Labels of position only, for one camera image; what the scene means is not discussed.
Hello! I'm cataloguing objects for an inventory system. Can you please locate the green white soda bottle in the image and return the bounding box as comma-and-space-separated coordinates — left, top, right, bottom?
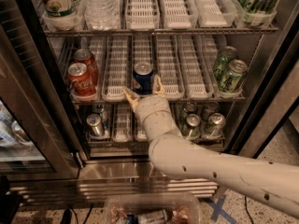
42, 0, 75, 18

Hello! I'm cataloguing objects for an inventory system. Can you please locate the rear left green can bottom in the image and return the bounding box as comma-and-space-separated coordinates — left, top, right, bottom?
179, 102, 198, 123

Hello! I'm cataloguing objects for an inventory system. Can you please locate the rear silver blue can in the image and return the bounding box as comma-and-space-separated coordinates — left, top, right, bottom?
92, 105, 108, 130

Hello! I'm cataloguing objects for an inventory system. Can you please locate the rear right green can bottom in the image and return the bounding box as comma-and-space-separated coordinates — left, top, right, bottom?
201, 102, 219, 121

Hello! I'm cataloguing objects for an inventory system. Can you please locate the front silver can bottom shelf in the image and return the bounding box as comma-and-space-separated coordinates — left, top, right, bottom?
86, 114, 105, 136

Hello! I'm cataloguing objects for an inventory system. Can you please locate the top wire shelf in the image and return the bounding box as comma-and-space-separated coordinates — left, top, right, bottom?
45, 25, 278, 37

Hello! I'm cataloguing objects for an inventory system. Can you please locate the glass fridge door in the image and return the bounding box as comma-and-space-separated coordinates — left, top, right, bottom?
0, 0, 85, 182

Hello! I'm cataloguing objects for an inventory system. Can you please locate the front red coca-cola can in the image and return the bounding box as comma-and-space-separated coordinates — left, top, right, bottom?
67, 63, 96, 96

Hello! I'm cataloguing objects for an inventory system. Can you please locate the rear green can middle shelf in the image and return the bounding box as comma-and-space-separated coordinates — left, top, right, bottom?
213, 46, 237, 81

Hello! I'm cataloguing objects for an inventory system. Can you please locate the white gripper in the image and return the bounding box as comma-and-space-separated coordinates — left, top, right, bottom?
122, 75, 181, 142

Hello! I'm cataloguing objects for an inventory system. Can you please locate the white glide tray middle shelf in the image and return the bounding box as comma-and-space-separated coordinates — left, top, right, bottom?
102, 36, 128, 102

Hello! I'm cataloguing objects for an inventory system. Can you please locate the clear plastic bin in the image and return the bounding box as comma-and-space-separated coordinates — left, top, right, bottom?
103, 192, 202, 224

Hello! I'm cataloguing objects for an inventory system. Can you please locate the green can shelf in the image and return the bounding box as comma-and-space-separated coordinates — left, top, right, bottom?
219, 60, 248, 93
213, 46, 237, 81

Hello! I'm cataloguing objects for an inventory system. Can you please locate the black cable right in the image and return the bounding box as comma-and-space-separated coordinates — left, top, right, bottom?
244, 196, 255, 224

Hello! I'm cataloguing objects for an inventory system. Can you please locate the white glide tray top shelf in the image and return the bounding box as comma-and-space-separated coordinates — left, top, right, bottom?
125, 0, 160, 30

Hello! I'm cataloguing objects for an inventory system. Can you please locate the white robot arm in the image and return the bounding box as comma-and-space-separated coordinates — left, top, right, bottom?
122, 76, 299, 218

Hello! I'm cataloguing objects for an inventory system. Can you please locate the black cables left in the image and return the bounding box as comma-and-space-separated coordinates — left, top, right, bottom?
59, 203, 94, 224

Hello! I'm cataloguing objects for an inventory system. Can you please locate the white glide tray under pepsi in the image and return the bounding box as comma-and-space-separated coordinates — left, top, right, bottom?
130, 35, 157, 102

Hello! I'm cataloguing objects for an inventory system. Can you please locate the rear red coca-cola can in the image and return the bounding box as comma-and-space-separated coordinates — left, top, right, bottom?
74, 49, 99, 85

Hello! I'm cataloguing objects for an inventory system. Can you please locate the white glide tray shelf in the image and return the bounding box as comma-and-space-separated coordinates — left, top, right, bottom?
102, 36, 128, 102
125, 0, 160, 30

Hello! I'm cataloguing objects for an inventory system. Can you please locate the front green can middle shelf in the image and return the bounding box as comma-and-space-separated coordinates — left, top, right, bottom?
219, 60, 248, 93

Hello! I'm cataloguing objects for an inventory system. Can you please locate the wire shelf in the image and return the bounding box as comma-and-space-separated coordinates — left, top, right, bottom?
72, 96, 246, 105
45, 25, 278, 37
88, 138, 224, 150

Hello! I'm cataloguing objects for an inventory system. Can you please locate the blue pepsi can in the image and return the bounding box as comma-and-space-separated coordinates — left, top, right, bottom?
133, 62, 153, 95

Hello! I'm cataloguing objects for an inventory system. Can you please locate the red coca-cola can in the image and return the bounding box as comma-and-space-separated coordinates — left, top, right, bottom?
67, 63, 96, 96
74, 49, 99, 85

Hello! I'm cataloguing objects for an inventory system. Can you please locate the middle wire shelf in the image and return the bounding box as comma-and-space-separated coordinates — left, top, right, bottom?
72, 96, 246, 105

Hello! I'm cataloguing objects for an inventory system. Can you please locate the bottom wire shelf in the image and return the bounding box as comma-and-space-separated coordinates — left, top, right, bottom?
88, 138, 224, 150

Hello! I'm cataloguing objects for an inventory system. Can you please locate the clear water bottle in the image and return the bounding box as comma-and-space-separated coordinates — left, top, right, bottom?
83, 0, 120, 30

